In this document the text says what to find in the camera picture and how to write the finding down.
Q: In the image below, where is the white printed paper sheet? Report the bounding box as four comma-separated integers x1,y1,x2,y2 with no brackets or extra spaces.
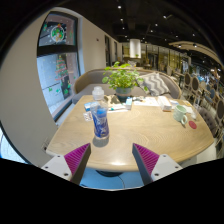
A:
133,96,159,108

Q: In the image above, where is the blue white card box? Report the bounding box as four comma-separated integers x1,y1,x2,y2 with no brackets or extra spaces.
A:
83,101,96,113

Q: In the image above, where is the small light blue box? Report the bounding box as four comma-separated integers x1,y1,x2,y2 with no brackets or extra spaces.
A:
124,97,134,110

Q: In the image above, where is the pale green mug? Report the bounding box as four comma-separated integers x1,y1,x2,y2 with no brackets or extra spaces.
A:
172,104,189,126

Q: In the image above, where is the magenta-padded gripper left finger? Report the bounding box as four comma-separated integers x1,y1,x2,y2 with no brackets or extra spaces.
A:
41,143,92,186

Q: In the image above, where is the grey white chevron cushion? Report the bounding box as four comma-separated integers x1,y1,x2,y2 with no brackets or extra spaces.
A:
138,72,171,98

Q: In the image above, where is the white printed carton box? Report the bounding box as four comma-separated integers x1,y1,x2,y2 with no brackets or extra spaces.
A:
156,95,173,112

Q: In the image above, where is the group of ceiling lights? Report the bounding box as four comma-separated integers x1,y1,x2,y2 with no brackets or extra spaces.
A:
114,3,201,49

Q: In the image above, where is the group of dining chairs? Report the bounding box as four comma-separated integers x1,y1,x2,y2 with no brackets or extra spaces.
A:
181,71,224,134

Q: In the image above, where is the window with festive stickers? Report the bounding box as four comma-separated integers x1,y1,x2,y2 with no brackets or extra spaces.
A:
35,11,81,122

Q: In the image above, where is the grey curved sofa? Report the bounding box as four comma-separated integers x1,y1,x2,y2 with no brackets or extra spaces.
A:
71,68,183,105

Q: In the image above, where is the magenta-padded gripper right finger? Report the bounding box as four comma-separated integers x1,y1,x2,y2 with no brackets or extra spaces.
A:
132,143,184,186

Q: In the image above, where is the green potted plant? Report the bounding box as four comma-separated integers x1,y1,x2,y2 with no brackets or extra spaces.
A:
101,61,149,103

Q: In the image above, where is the clear blue-labelled water bottle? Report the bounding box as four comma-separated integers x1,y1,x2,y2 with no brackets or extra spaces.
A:
89,85,110,140

